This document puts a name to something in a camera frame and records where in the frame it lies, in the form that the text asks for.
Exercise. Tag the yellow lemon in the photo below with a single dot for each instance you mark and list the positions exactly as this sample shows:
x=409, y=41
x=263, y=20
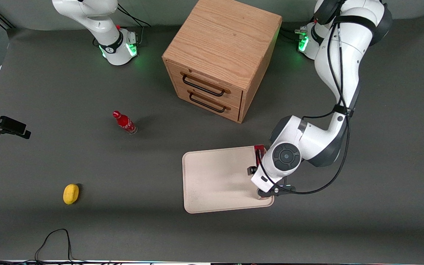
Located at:
x=71, y=194

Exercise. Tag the wooden drawer front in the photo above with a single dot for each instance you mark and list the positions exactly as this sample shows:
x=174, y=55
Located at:
x=234, y=113
x=230, y=96

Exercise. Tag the wooden drawer cabinet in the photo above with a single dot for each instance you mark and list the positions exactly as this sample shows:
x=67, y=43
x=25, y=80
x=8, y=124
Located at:
x=223, y=40

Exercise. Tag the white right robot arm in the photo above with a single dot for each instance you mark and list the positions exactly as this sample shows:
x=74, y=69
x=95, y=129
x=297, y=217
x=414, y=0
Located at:
x=114, y=48

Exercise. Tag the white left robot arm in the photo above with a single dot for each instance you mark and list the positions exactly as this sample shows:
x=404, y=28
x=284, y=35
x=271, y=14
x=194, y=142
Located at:
x=344, y=55

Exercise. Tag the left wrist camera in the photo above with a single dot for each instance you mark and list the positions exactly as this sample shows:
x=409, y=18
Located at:
x=276, y=190

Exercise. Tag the beige plastic tray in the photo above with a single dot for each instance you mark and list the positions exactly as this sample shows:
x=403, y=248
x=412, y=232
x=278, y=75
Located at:
x=215, y=180

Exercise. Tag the red cookie box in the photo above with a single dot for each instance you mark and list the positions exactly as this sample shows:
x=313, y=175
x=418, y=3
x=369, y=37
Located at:
x=261, y=149

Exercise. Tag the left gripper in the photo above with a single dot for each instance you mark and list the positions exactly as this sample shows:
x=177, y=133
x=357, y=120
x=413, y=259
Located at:
x=251, y=170

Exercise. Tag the red cola bottle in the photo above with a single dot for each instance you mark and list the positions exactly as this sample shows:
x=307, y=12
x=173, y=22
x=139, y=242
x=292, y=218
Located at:
x=125, y=123

